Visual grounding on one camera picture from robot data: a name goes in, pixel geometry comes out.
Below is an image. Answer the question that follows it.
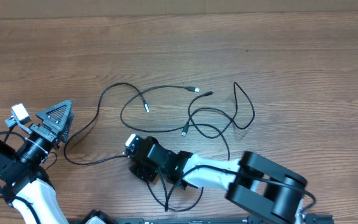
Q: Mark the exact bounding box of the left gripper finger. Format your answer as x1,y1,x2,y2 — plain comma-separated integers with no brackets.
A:
60,111,74,143
36,100,73,133

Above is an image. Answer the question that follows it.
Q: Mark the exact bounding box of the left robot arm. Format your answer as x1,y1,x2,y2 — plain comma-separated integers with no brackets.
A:
0,100,74,223

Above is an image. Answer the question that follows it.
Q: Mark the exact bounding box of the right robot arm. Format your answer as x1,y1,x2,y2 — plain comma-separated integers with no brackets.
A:
124,134,307,223

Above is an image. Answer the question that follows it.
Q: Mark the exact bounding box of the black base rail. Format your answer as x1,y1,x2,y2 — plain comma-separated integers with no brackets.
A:
67,208,335,224

